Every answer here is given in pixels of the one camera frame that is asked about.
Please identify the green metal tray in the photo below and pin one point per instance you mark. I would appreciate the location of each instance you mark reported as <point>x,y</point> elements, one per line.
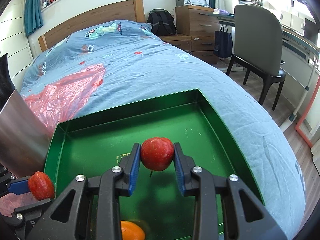
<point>92,144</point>

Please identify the low wooden nightstand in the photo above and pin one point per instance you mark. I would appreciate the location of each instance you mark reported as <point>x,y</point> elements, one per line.
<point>201,47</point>

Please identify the wooden headboard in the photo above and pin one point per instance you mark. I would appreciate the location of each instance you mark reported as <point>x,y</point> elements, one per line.
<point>132,10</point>

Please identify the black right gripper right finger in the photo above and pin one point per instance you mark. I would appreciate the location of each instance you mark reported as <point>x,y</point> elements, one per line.
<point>244,215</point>

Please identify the black backpack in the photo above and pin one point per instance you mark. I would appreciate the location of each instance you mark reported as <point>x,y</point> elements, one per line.
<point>162,22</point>

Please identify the grey chair black legs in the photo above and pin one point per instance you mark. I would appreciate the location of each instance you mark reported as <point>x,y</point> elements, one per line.
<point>258,47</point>

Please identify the pink plastic sheet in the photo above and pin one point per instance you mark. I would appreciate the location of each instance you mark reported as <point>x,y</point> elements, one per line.
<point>61,100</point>

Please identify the black computer monitor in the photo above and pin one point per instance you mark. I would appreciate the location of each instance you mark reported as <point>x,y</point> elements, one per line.
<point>311,31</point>

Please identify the red apple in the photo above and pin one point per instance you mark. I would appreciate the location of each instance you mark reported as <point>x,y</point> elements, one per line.
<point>41,186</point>
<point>157,153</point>

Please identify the white wardrobe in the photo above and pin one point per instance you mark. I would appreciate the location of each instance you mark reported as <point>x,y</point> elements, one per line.
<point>14,43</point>

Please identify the small orange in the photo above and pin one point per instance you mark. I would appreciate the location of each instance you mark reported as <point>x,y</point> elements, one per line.
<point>131,231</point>

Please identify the teal curtain left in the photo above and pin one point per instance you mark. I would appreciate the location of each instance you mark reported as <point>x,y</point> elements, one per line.
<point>32,16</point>

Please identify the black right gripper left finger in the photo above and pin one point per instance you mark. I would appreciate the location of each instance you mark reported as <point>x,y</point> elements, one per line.
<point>69,216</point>

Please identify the black steel electric kettle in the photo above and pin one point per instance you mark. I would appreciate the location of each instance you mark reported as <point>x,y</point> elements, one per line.
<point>24,138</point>

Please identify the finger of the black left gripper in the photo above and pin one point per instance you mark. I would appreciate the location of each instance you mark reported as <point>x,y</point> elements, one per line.
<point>28,213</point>
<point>9,184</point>

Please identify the blue patterned bed cover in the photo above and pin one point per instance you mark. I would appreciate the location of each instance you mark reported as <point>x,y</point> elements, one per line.
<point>140,66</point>

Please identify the wooden drawer cabinet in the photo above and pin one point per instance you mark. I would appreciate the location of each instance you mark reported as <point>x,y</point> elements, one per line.
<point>192,20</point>

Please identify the dark blue tote bag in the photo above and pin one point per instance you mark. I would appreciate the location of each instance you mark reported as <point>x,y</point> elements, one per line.
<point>223,47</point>

